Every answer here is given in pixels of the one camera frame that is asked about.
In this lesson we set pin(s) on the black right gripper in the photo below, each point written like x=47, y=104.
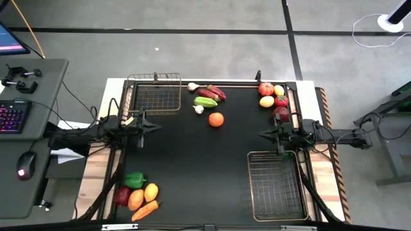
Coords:
x=285, y=133

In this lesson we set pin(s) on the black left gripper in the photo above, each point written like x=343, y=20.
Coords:
x=136, y=128

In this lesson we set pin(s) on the dark red apple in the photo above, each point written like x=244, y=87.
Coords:
x=122, y=195
x=282, y=112

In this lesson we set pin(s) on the pale yellow oval fruit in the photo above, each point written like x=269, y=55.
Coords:
x=266, y=101

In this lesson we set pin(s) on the red fruit with green top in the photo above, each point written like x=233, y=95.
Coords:
x=281, y=101

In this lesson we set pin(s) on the yellow lemon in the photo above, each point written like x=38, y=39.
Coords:
x=279, y=90

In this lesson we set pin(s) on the orange tomato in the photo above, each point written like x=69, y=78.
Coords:
x=266, y=88

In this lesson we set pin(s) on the white garlic bulb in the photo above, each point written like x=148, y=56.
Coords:
x=199, y=109
x=192, y=86

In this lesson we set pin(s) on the green bell pepper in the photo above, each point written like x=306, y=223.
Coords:
x=135, y=180

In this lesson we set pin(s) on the round orange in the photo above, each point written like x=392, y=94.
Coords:
x=216, y=119

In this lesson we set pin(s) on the yellow mango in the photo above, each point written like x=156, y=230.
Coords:
x=151, y=192

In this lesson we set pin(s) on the orange oval produce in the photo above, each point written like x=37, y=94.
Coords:
x=135, y=199

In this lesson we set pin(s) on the orange carrot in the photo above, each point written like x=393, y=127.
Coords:
x=145, y=210

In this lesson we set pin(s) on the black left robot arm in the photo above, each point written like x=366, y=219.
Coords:
x=80, y=136

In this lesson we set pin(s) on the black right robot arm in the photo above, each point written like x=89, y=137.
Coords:
x=340, y=136

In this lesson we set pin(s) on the yellowish tag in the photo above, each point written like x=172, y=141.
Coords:
x=129, y=121

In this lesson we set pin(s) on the white paper sheet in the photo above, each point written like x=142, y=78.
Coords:
x=72, y=124
x=65, y=156

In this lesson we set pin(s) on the grey desk surface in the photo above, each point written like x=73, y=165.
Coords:
x=48, y=96
x=13, y=199

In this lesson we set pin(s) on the grey metal stand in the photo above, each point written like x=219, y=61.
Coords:
x=390, y=160

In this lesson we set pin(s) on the black caster knob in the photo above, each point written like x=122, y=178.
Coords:
x=46, y=204

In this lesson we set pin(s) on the black computer mouse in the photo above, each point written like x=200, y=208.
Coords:
x=25, y=165

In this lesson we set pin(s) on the black clamp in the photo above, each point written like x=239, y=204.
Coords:
x=22, y=86
x=19, y=71

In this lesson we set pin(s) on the backlit keyboard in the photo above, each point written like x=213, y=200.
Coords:
x=13, y=116

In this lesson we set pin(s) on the green and black device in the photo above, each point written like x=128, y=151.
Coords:
x=405, y=96

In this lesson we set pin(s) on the tower device with white base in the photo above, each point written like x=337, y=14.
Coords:
x=390, y=20

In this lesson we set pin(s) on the computer monitor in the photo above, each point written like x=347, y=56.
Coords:
x=9, y=40

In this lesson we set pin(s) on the black frame bracket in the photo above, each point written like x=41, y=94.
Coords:
x=155, y=77
x=258, y=77

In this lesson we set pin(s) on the black rig frame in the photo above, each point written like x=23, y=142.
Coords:
x=224, y=82

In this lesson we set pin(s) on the silver bracket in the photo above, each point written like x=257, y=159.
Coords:
x=298, y=228
x=119, y=227

